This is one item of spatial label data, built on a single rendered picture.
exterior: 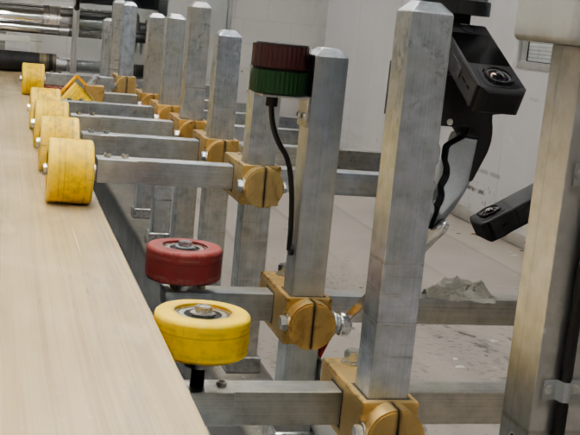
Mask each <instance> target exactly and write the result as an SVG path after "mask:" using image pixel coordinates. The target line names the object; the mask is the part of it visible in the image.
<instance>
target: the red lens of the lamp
mask: <svg viewBox="0 0 580 435"><path fill-rule="evenodd" d="M311 64H312V47H288V46H279V45H270V44H263V43H257V42H253V48H252V58H251V65H254V66H265V67H273V68H282V69H292V70H306V71H310V70H311Z"/></svg>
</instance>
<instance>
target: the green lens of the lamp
mask: <svg viewBox="0 0 580 435"><path fill-rule="evenodd" d="M309 81H310V73H298V72H278V71H269V70H262V69H257V68H253V67H251V68H250V78H249V90H251V91H259V92H266V93H273V94H283V95H295V96H307V95H308V90H309Z"/></svg>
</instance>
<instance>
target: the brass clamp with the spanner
mask: <svg viewBox="0 0 580 435"><path fill-rule="evenodd" d="M276 272H277V271H262V272H261V282H260V287H267V288H268V289H269V290H270V291H271V292H272V293H273V294H274V299H273V309H272V318H271V321H264V322H265V323H266V324H267V325H268V327H269V328H270V329H271V330H272V332H273V333H274V334H275V336H277V337H278V338H279V340H280V341H281V342H282V343H283V344H296V345H297V346H298V347H300V348H301V349H303V350H309V349H310V350H317V349H320V348H322V347H323V346H325V345H326V344H328V343H329V342H330V340H331V339H332V337H333V335H334V332H335V330H336V320H335V317H334V315H333V313H332V312H331V305H332V299H331V298H330V297H329V296H328V295H327V294H326V293H324V297H319V296H292V295H291V294H290V293H289V292H288V291H287V290H286V289H285V288H284V279H285V276H280V275H277V274H276Z"/></svg>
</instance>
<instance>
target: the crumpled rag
mask: <svg viewBox="0 0 580 435"><path fill-rule="evenodd" d="M422 293H426V294H427V297H429V298H431V297H433V298H435V299H438V298H440V299H446V300H450V301H453V300H454V301H455V300H456V301H457V302H458V301H459V300H461V301H465V300H467V301H472V300H473V301H474V302H479V303H480V302H481V303H484V304H485V303H492V304H493V303H495V301H496V300H497V298H496V297H494V296H493V295H491V294H490V292H489V290H488V289H487V287H486V285H485V283H484V282H483V280H479V281H477V282H474V283H473V282H472V281H470V280H466V279H461V278H459V277H458V276H455V277H453V278H446V277H444V278H443V279H442V280H440V281H439V282H437V283H436V284H433V285H431V286H429V287H427V288H425V289H424V290H423V292H422Z"/></svg>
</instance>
